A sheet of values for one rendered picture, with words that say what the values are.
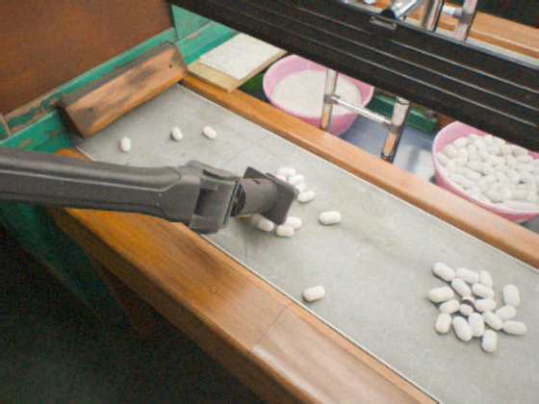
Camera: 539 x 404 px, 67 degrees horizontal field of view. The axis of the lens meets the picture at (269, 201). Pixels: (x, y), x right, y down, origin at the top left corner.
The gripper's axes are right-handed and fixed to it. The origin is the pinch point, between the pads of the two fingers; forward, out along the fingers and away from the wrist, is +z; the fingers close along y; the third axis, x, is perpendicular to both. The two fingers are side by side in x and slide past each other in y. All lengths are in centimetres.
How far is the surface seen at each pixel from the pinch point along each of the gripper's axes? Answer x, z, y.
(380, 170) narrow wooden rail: -10.6, 12.1, -11.2
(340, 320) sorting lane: 11.1, -9.4, -20.9
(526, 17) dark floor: -125, 265, 3
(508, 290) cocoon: -3.1, 4.5, -39.6
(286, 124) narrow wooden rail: -10.6, 12.0, 11.9
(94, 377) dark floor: 87, 16, 40
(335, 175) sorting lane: -5.8, 10.3, -3.8
